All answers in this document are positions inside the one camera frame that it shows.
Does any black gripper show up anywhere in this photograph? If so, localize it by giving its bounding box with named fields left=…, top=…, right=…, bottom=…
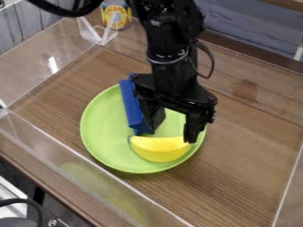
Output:
left=132, top=74, right=217, bottom=144

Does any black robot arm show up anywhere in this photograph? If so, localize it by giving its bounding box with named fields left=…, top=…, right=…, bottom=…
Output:
left=119, top=0, right=217, bottom=144

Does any green round plate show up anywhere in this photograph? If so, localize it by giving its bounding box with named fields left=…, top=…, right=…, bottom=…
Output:
left=78, top=85, right=205, bottom=174

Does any blue star-shaped block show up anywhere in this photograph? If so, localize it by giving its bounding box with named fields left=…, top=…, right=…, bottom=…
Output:
left=118, top=73, right=153, bottom=136

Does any yellow labelled tin can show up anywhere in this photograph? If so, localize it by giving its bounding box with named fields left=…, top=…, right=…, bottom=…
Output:
left=99, top=0, right=132, bottom=30

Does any clear acrylic tray wall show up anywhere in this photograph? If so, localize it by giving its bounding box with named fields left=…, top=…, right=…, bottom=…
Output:
left=0, top=19, right=303, bottom=227

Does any black cable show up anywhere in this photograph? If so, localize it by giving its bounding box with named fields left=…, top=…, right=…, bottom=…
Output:
left=0, top=198, right=43, bottom=227

